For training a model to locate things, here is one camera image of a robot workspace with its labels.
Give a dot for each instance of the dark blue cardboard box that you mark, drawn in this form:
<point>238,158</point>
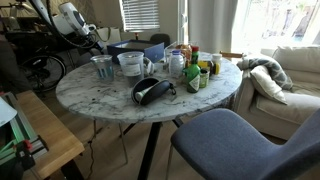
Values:
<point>151,52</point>

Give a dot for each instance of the clear glass jar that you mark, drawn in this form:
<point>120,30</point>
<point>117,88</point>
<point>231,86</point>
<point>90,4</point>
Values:
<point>103,68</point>

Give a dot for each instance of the dark grey shell chair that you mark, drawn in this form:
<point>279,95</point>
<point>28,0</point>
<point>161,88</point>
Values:
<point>160,39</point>

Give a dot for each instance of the green lid jar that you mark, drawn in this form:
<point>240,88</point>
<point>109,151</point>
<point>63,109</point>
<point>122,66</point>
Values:
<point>204,78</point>

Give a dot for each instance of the red black clamp tool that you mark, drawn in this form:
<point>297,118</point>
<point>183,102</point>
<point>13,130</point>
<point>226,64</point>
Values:
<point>23,150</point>

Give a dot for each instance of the beige curtain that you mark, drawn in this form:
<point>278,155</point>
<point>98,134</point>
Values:
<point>213,25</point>

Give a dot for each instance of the green bottle red cap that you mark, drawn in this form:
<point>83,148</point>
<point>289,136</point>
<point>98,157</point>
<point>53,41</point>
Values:
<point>193,76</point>

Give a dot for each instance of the white plastic bottle blue cap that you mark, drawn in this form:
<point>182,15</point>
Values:
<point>176,65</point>

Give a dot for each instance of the round marble table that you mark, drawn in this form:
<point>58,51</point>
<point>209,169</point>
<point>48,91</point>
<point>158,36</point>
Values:
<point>110,100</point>

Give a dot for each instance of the yellow bottle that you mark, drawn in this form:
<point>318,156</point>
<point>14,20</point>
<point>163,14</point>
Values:
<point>203,64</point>

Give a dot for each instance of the grey patterned pillow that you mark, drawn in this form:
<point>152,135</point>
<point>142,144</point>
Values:
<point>276,71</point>

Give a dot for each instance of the orange snack bag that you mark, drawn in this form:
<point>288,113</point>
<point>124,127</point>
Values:
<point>184,51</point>

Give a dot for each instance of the white paper sheet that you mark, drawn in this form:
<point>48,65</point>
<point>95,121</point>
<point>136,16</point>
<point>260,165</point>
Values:
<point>6,111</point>

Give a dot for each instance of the white tote bag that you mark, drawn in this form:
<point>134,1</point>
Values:
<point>110,36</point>

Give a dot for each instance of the beige sofa pillow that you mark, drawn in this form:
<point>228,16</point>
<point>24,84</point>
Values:
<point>268,85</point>

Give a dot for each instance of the cream sofa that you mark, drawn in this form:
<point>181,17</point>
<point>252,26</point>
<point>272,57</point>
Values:
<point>293,100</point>

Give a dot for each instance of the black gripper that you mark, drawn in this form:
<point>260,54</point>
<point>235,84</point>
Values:
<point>96,42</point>

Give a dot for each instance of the white window blind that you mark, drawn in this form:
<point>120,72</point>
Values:
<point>140,15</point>

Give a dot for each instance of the wooden workbench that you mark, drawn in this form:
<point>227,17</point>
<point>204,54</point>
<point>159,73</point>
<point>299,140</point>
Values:
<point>50,133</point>

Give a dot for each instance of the Franka robot arm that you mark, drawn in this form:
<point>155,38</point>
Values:
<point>71,16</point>

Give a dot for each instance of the crumpled white grey cloth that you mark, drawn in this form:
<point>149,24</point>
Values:
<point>149,66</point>

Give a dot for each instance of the black glasses case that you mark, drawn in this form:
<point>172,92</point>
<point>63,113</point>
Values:
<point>155,91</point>

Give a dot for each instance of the black bicycle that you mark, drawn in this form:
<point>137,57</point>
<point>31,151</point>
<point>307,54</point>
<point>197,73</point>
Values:
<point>40,70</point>

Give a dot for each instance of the clear plastic deli container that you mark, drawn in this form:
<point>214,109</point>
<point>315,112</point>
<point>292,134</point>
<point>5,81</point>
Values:
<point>131,68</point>

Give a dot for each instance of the small dark jar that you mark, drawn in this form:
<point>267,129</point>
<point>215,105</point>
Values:
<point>214,68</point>

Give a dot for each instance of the small white bottle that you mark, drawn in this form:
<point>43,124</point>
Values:
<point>216,57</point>

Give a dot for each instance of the blue upholstered chair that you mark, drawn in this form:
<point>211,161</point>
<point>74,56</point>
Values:
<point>240,146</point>

